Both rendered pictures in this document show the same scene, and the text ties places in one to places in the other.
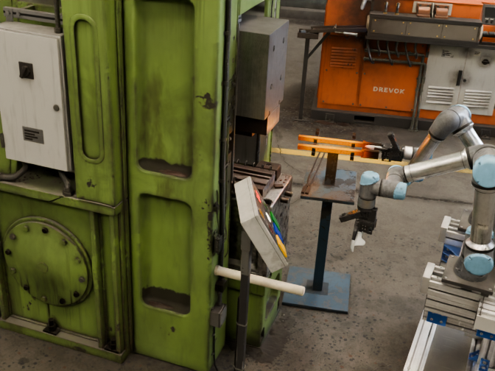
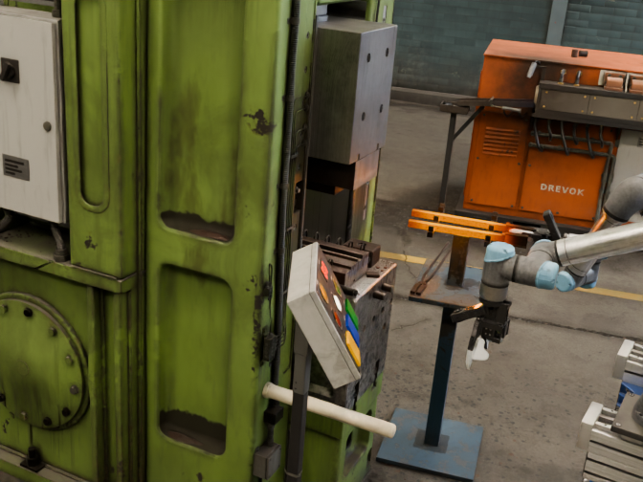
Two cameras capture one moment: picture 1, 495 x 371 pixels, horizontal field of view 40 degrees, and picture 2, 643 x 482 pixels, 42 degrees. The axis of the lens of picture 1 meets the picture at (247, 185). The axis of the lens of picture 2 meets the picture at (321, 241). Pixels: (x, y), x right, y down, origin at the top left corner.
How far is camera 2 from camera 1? 0.67 m
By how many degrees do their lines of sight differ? 8
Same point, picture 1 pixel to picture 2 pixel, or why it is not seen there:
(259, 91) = (343, 120)
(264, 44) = (352, 48)
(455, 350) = not seen: outside the picture
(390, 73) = (564, 167)
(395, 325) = not seen: outside the picture
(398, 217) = (562, 356)
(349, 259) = (484, 406)
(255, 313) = (328, 465)
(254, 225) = (308, 308)
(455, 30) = not seen: outside the picture
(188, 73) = (236, 82)
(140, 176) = (162, 236)
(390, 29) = (566, 104)
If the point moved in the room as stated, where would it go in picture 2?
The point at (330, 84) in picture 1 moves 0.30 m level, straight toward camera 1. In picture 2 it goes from (481, 177) to (478, 188)
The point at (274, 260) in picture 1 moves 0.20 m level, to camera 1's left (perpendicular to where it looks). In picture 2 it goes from (339, 367) to (263, 358)
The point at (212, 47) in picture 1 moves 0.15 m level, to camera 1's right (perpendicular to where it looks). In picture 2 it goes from (269, 38) to (323, 44)
